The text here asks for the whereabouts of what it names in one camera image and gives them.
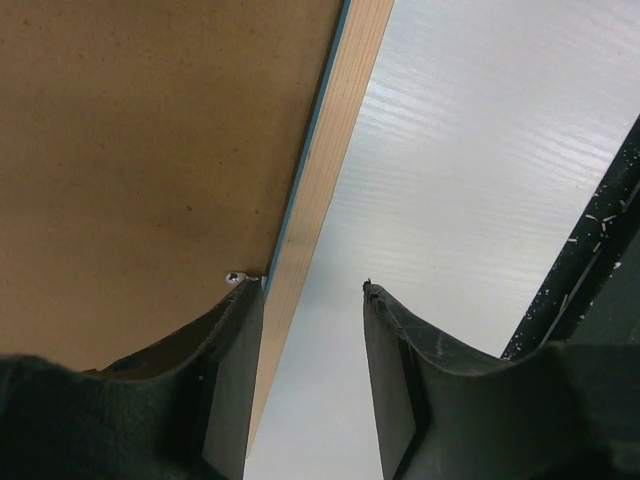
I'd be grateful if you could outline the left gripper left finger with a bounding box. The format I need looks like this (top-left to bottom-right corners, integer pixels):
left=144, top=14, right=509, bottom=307
left=1, top=278, right=264, bottom=479

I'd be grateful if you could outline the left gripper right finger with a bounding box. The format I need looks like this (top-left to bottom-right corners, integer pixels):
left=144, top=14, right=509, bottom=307
left=363, top=282, right=639, bottom=479

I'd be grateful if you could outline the blue picture frame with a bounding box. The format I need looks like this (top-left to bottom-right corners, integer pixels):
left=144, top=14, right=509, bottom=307
left=0, top=0, right=396, bottom=461

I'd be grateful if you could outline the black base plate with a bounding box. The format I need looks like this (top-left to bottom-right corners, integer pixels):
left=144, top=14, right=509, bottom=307
left=501, top=122, right=639, bottom=361

